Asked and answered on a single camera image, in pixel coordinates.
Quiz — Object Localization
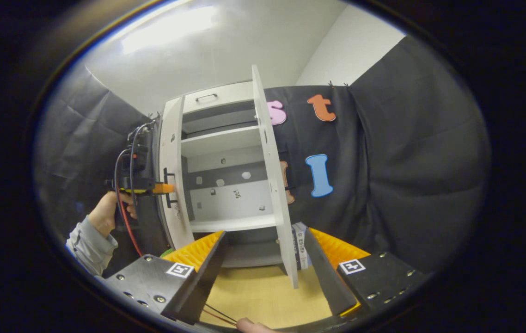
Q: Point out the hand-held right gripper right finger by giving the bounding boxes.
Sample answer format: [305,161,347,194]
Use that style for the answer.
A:
[304,228,425,317]

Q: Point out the black cable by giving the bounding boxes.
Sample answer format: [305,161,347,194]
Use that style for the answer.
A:
[113,119,238,324]

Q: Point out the black backdrop cloth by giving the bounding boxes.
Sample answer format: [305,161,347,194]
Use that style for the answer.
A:
[34,35,492,278]

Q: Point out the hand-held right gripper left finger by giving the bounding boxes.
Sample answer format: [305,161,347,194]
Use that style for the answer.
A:
[106,230,226,326]

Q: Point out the white printed box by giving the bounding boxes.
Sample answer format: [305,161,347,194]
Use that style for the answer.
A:
[293,222,312,270]

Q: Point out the white double-door shoe cabinet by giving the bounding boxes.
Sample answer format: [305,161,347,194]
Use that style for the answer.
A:
[159,81,300,269]

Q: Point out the cabinet door with camera sticker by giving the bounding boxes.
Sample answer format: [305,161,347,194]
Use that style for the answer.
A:
[159,95,195,250]

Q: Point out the red cable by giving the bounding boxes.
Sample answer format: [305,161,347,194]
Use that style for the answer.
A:
[114,187,233,327]

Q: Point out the white cabinet shelf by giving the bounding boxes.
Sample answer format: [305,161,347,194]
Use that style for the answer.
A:
[181,126,263,157]
[189,215,277,233]

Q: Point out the cabinet door with headphone sticker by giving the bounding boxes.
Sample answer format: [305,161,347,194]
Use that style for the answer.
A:
[251,65,299,289]

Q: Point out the black door handle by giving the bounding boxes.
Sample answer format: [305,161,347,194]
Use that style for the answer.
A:
[163,167,177,209]

